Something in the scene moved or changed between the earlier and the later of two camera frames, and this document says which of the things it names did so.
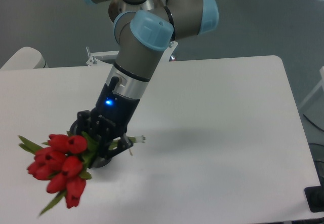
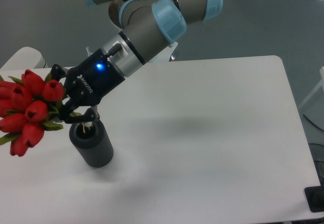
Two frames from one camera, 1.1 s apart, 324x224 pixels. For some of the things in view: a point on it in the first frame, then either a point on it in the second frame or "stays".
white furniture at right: (321, 83) stays
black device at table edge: (314, 196) stays
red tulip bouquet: (64, 159) -> (28, 108)
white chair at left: (26, 58) stays
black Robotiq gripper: (118, 109) -> (87, 84)
